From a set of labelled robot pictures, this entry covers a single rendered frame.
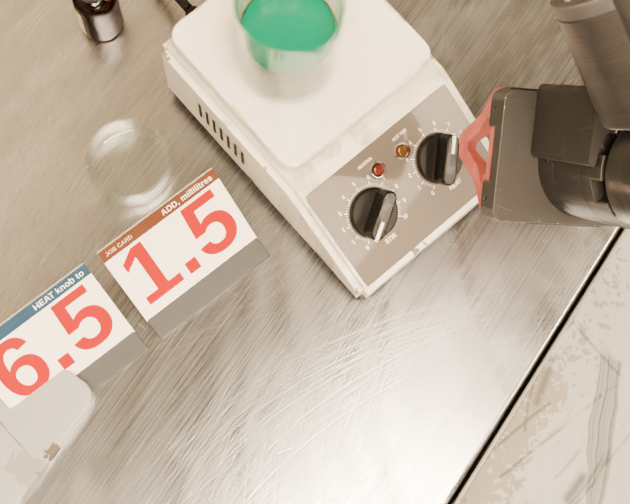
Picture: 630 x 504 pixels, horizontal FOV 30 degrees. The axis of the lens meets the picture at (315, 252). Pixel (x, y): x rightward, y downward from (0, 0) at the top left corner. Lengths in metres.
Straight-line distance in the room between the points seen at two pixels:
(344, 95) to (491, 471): 0.25
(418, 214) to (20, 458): 0.29
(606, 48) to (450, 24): 0.36
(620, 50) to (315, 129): 0.26
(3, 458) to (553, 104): 0.40
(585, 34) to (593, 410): 0.35
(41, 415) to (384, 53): 0.31
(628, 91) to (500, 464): 0.33
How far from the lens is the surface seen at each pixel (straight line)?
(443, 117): 0.76
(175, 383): 0.76
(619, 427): 0.79
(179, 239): 0.76
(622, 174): 0.54
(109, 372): 0.76
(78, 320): 0.75
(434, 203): 0.76
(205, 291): 0.77
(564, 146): 0.57
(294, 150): 0.71
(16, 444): 0.76
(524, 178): 0.60
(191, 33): 0.74
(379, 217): 0.72
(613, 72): 0.50
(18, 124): 0.82
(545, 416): 0.78
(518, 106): 0.59
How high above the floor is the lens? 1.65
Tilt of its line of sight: 75 degrees down
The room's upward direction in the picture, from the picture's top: 9 degrees clockwise
